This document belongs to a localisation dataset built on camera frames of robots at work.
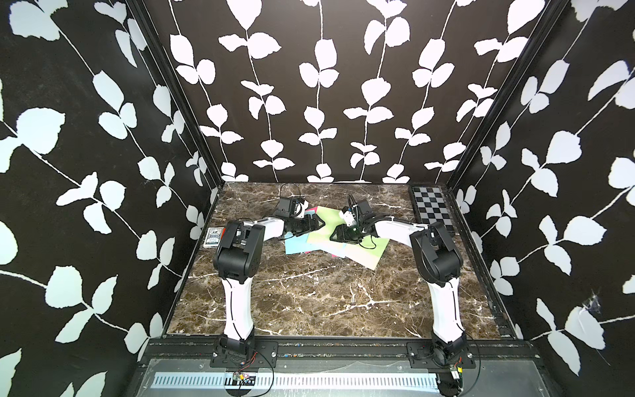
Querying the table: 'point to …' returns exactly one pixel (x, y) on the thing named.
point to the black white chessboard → (432, 207)
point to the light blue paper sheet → (296, 245)
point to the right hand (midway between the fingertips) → (332, 235)
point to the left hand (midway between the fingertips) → (320, 221)
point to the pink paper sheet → (315, 209)
